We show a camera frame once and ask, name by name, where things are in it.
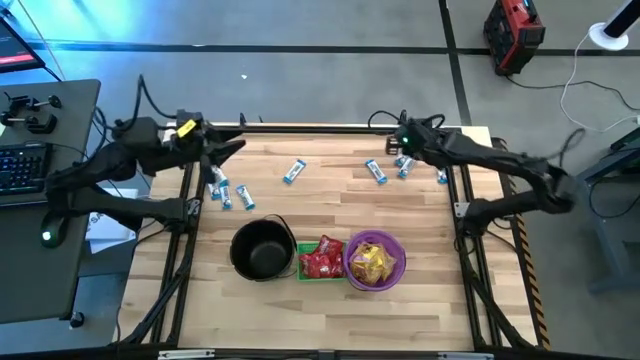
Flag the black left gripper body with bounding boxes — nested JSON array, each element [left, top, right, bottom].
[[168, 111, 222, 163]]

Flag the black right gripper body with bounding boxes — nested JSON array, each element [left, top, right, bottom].
[[393, 117, 442, 158]]

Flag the yellow candy bag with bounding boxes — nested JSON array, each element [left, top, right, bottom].
[[355, 241, 387, 262], [348, 254, 374, 281], [374, 252, 398, 282], [362, 267, 386, 287]]

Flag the red Skittles candy bag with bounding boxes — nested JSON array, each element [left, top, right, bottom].
[[313, 234, 347, 257], [298, 251, 326, 280], [319, 253, 347, 279]]

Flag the black halloween bucket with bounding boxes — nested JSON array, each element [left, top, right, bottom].
[[228, 213, 298, 283]]

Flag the purple monster face halloween bucket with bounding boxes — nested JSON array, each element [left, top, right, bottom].
[[342, 229, 408, 293]]

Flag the white paper sheet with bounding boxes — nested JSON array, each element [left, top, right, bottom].
[[84, 187, 139, 255]]

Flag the green slotted plastic basket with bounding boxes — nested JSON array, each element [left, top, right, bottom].
[[296, 240, 348, 283]]

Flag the red black tool case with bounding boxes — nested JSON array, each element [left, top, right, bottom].
[[482, 0, 547, 77]]

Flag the black screw clamp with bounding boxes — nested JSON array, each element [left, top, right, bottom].
[[2, 92, 64, 114], [0, 112, 59, 135]]

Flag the black computer mouse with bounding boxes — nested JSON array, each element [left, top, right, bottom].
[[39, 211, 72, 250]]

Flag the backlit black keyboard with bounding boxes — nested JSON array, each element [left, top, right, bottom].
[[0, 141, 54, 197]]

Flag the yellow black hazard tape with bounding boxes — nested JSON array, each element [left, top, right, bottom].
[[513, 212, 552, 351]]

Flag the dark grey desk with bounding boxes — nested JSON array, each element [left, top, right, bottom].
[[0, 78, 102, 325]]

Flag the black computer monitor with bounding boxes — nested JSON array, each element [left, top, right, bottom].
[[0, 16, 47, 75]]

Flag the grey blue desk stand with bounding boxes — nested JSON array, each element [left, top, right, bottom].
[[551, 127, 640, 295]]

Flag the tower fan white base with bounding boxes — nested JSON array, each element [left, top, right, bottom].
[[588, 0, 640, 52]]

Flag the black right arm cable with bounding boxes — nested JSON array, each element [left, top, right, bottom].
[[367, 108, 447, 132]]

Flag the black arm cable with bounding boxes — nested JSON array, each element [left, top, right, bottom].
[[92, 73, 179, 151], [367, 108, 447, 132]]

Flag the black aluminium table frame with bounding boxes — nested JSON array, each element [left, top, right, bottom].
[[110, 122, 541, 360]]

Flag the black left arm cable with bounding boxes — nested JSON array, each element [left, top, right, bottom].
[[92, 73, 179, 151]]

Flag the black floor cable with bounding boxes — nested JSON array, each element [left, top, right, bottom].
[[504, 73, 640, 112]]

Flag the white floor cable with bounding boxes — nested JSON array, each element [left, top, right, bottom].
[[558, 32, 640, 134]]

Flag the silver metal bracket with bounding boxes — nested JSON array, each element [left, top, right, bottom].
[[157, 348, 216, 360], [437, 351, 496, 360]]

